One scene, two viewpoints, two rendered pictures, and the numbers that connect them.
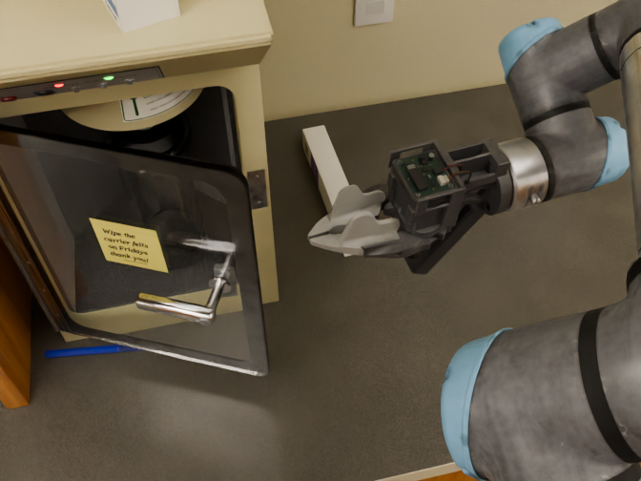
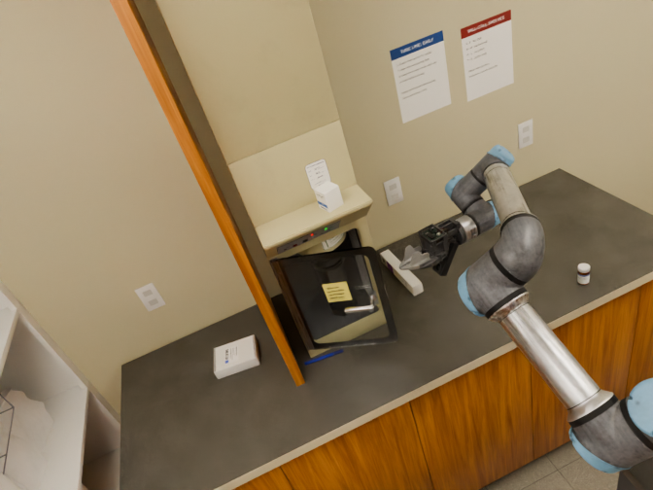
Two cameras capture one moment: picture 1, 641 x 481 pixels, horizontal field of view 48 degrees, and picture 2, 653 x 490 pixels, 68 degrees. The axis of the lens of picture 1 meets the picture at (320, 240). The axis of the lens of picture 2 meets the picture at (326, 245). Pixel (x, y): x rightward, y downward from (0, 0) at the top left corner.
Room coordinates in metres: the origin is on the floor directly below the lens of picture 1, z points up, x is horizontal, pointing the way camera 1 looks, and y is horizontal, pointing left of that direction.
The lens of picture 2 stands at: (-0.64, 0.12, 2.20)
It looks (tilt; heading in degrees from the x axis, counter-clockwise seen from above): 35 degrees down; 4
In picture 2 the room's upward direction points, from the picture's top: 19 degrees counter-clockwise
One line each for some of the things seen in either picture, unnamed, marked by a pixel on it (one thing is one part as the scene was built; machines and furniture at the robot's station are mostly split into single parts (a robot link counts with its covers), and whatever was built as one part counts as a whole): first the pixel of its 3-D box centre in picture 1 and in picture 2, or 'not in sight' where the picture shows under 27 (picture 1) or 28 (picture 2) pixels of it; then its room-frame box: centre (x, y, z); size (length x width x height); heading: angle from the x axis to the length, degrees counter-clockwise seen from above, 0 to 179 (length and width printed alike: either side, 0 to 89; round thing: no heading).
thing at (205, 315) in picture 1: (183, 297); (360, 304); (0.44, 0.15, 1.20); 0.10 x 0.05 x 0.03; 76
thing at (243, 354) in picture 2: not in sight; (236, 356); (0.61, 0.64, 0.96); 0.16 x 0.12 x 0.04; 95
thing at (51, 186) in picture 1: (134, 267); (338, 302); (0.48, 0.22, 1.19); 0.30 x 0.01 x 0.40; 76
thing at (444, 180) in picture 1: (444, 190); (441, 239); (0.51, -0.13, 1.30); 0.12 x 0.08 x 0.09; 110
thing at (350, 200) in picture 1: (345, 206); (409, 254); (0.48, -0.03, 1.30); 0.09 x 0.03 x 0.06; 110
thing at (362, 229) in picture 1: (357, 229); (415, 259); (0.45, -0.04, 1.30); 0.09 x 0.03 x 0.06; 110
